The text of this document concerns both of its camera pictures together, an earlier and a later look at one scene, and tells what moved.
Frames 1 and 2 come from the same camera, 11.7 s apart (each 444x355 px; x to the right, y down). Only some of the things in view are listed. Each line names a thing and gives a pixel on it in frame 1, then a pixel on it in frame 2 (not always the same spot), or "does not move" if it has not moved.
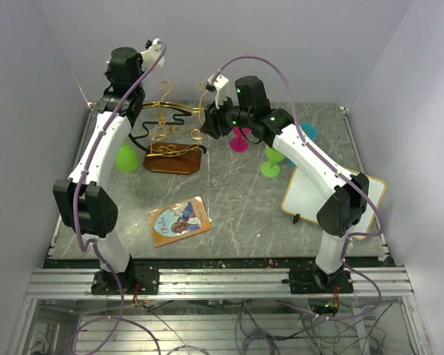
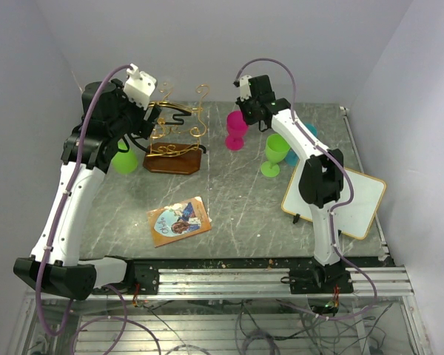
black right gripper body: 228,115 to 249,110
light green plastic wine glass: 126,159 does not move
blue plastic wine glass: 310,132 does not move
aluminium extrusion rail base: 391,282 does not move
